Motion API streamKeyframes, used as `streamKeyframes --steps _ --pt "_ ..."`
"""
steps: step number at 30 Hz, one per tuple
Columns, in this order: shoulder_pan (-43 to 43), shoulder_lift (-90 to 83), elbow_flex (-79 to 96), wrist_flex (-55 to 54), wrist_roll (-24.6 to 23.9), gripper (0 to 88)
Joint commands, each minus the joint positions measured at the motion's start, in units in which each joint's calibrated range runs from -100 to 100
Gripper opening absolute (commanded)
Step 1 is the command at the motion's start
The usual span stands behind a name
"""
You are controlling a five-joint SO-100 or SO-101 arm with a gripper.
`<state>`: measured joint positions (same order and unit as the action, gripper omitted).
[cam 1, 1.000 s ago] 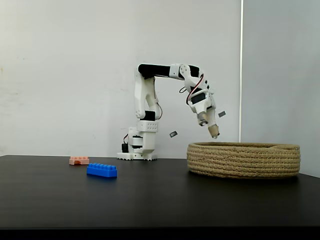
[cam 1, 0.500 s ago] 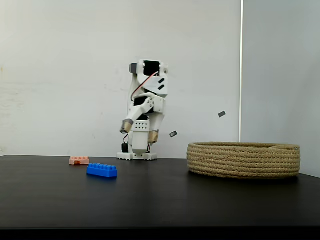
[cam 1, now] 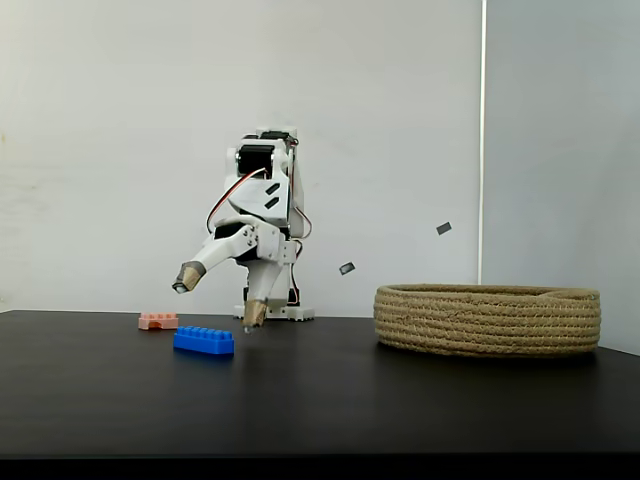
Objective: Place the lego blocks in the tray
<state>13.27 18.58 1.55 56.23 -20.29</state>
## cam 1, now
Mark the red white black servo cable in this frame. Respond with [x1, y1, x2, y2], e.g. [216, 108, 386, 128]
[206, 167, 269, 236]

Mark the woven rope basket tray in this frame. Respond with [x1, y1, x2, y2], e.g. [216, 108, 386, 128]
[373, 283, 602, 358]

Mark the white wall corner trim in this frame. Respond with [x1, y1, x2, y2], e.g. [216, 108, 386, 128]
[478, 0, 489, 286]

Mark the blue lego block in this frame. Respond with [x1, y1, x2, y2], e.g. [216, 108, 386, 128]
[172, 325, 236, 356]

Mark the pink lego block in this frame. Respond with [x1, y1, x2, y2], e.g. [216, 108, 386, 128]
[138, 312, 180, 332]

